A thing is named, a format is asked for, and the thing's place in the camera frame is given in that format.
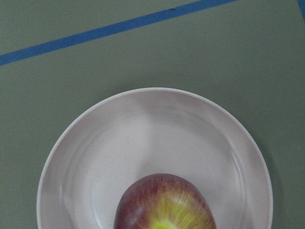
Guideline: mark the red apple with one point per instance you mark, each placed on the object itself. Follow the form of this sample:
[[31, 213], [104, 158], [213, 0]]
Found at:
[[163, 201]]

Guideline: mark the pink plastic plate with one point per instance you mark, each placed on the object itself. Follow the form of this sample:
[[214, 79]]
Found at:
[[146, 131]]

